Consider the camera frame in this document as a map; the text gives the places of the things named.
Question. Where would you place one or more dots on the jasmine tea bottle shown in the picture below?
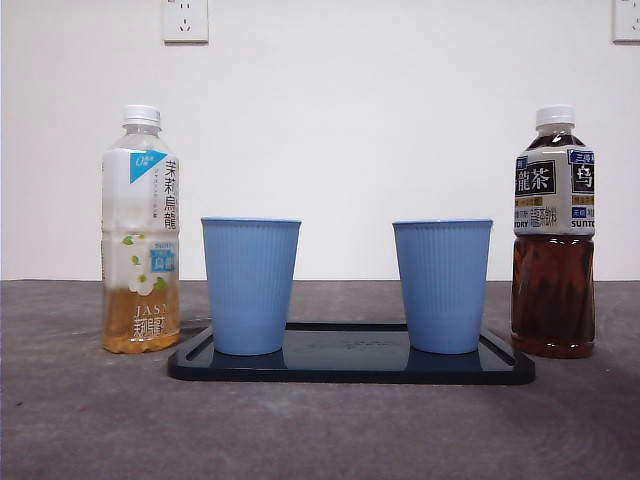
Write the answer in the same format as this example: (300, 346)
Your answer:
(140, 200)

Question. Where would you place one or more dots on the oolong tea bottle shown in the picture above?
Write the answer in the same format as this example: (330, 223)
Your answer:
(550, 280)

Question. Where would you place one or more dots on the blue ribbed cup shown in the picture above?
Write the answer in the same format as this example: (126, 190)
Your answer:
(250, 285)
(442, 285)

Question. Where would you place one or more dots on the dark blue tray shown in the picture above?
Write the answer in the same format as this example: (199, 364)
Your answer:
(350, 370)

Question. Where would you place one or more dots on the white wall socket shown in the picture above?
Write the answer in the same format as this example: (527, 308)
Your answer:
(185, 30)
(627, 30)

